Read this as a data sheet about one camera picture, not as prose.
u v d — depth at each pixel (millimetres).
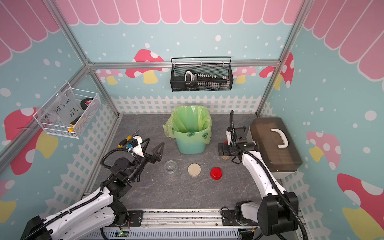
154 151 634
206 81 878
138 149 618
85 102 798
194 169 901
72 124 634
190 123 951
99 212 602
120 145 1001
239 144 585
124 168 543
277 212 397
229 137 761
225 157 931
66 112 692
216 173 875
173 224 740
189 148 950
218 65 895
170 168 917
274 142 863
